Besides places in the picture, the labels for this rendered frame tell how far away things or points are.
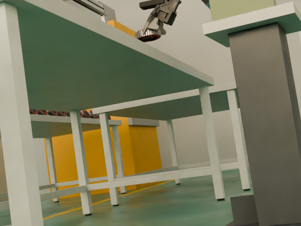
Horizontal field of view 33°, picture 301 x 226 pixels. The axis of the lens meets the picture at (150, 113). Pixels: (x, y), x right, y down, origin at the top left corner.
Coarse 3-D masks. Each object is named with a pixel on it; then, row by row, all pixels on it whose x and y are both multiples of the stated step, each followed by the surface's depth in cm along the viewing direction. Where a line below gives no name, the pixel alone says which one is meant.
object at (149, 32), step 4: (136, 32) 220; (140, 32) 218; (148, 32) 217; (152, 32) 217; (156, 32) 218; (160, 32) 221; (136, 36) 220; (140, 36) 218; (144, 36) 218; (148, 36) 218; (152, 36) 222; (156, 36) 220; (160, 36) 223; (144, 40) 225; (148, 40) 226; (152, 40) 226
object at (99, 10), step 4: (76, 0) 235; (80, 0) 236; (84, 0) 240; (88, 0) 244; (92, 0) 249; (80, 4) 242; (84, 4) 243; (88, 4) 244; (92, 4) 248; (96, 4) 253; (100, 4) 258; (88, 8) 249; (92, 8) 250; (96, 8) 252; (100, 8) 257; (96, 12) 258; (100, 12) 258
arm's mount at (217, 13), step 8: (216, 0) 185; (224, 0) 184; (232, 0) 183; (240, 0) 182; (248, 0) 181; (256, 0) 180; (264, 0) 179; (272, 0) 179; (216, 8) 185; (224, 8) 184; (232, 8) 183; (240, 8) 182; (248, 8) 181; (256, 8) 180; (264, 8) 179; (216, 16) 185; (224, 16) 184; (232, 16) 183
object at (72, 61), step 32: (0, 0) 114; (32, 0) 120; (32, 32) 143; (64, 32) 148; (96, 32) 153; (32, 64) 183; (64, 64) 191; (96, 64) 200; (128, 64) 209; (160, 64) 220; (32, 96) 257; (64, 96) 273; (96, 96) 290; (128, 96) 311
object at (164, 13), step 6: (168, 0) 221; (174, 0) 218; (180, 0) 220; (156, 6) 218; (162, 6) 220; (168, 6) 219; (174, 6) 217; (162, 12) 218; (168, 12) 216; (174, 12) 218; (162, 18) 218; (168, 18) 216; (174, 18) 221; (168, 24) 221
